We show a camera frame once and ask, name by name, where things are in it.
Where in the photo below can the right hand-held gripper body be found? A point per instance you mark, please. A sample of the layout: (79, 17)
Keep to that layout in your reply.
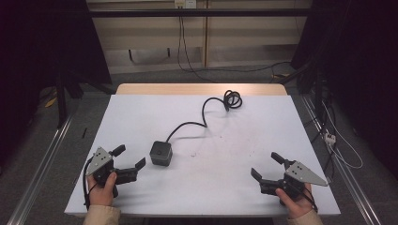
(301, 175)

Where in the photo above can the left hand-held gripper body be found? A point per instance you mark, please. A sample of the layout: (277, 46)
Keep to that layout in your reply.
(99, 160)

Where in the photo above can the black cube power adapter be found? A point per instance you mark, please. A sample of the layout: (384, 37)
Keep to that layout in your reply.
(160, 153)

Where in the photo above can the person's right hand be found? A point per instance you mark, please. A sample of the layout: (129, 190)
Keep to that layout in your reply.
(295, 203)

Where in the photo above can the person's left hand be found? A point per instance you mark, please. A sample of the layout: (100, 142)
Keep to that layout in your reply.
(100, 191)

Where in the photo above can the small black stick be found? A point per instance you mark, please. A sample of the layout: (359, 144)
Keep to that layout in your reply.
(84, 132)

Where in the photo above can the white table mat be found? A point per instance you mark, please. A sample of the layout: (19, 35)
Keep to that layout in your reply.
(219, 175)

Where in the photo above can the white power strip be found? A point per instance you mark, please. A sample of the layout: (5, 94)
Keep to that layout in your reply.
(330, 138)

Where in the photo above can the black metal stand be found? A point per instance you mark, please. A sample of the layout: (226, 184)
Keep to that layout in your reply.
(61, 100)

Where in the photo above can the black curtain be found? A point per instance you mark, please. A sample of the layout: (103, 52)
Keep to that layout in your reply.
(37, 47)
(359, 62)

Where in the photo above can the black horizontal metal bar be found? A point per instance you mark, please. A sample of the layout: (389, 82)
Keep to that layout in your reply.
(200, 12)

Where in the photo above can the aluminium floor rail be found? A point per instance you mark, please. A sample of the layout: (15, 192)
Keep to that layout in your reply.
(37, 175)
(347, 175)

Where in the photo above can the white wall socket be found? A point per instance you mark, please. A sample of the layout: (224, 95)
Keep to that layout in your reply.
(185, 3)

